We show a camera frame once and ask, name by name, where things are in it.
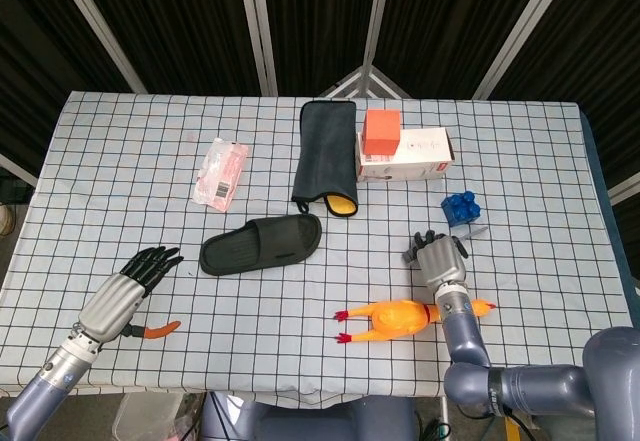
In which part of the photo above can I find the grey towel with yellow lining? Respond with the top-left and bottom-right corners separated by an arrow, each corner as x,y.
290,100 -> 359,220

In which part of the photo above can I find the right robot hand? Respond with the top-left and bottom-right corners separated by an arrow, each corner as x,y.
403,229 -> 469,290

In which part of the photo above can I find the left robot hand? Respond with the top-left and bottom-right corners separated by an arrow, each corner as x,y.
77,245 -> 185,345

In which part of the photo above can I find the orange foam block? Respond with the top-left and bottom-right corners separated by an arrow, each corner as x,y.
362,108 -> 403,157

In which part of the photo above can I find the black rubber slipper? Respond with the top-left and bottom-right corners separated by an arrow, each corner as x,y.
198,213 -> 323,277

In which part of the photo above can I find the blue toy building block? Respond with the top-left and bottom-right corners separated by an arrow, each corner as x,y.
440,190 -> 483,226

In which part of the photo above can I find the pink plastic packet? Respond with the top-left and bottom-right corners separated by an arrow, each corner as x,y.
192,136 -> 250,213

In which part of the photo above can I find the white desk lamp box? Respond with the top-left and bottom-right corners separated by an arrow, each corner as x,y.
354,127 -> 456,183

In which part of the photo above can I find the black folding screen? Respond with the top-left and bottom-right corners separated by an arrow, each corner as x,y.
0,0 -> 640,207

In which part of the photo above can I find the clear plastic storage box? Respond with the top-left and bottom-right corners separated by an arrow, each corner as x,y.
112,391 -> 186,441

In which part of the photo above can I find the blue-grey robot torso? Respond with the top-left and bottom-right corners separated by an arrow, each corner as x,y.
199,393 -> 419,441

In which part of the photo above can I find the yellow rubber chicken toy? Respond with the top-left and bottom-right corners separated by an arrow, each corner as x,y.
333,297 -> 498,346

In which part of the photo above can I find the checkered tablecloth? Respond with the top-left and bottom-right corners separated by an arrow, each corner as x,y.
0,91 -> 640,410

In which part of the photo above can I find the white screen foot frame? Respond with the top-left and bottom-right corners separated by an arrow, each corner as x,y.
318,63 -> 414,100

